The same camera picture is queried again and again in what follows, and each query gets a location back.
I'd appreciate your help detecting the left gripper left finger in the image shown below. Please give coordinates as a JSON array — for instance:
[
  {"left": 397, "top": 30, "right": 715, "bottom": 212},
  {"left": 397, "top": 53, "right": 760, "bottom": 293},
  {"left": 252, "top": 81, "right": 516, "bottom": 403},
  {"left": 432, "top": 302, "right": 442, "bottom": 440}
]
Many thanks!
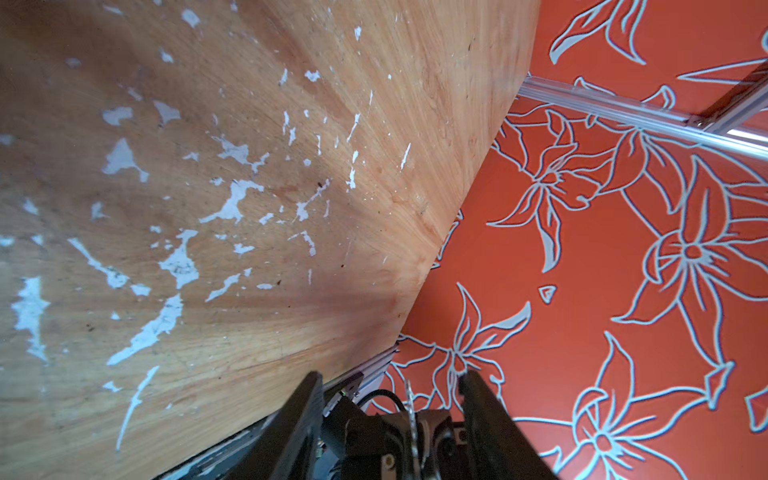
[{"left": 226, "top": 371, "right": 324, "bottom": 479}]

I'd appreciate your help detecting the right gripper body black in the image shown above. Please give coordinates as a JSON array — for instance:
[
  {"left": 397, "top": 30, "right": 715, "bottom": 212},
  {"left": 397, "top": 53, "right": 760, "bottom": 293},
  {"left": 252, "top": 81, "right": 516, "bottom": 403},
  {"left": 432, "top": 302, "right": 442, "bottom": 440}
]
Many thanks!
[{"left": 317, "top": 396, "right": 470, "bottom": 479}]

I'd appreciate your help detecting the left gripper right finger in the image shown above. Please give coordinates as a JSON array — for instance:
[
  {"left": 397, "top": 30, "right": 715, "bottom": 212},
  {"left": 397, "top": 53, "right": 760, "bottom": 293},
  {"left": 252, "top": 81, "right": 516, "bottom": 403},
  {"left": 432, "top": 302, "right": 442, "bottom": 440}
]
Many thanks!
[{"left": 459, "top": 371, "right": 558, "bottom": 480}]

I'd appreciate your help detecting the aluminium frame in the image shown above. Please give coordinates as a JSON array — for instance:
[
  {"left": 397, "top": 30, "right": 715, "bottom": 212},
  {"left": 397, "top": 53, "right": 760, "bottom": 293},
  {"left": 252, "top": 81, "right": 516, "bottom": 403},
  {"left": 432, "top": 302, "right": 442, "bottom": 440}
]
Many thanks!
[{"left": 518, "top": 76, "right": 767, "bottom": 161}]

